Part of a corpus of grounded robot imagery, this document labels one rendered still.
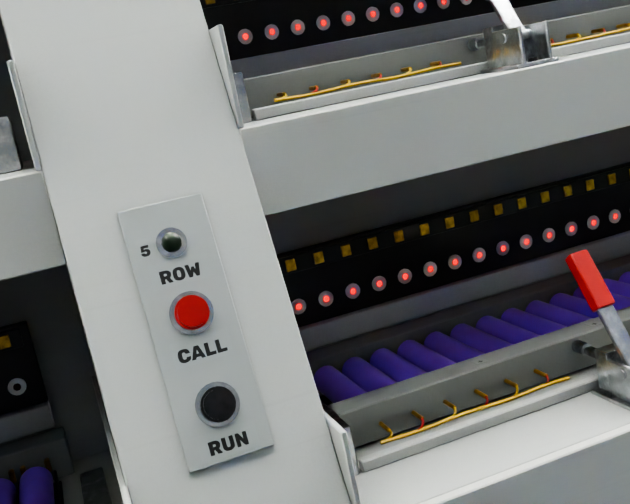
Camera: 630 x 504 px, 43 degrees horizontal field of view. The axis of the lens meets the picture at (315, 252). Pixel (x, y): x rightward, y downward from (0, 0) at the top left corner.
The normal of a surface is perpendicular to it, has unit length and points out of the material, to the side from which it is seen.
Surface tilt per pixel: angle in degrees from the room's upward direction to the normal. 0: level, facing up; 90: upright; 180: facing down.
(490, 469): 20
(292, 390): 90
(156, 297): 90
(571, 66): 110
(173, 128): 90
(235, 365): 90
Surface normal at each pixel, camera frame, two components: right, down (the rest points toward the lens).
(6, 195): 0.33, 0.14
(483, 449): -0.19, -0.96
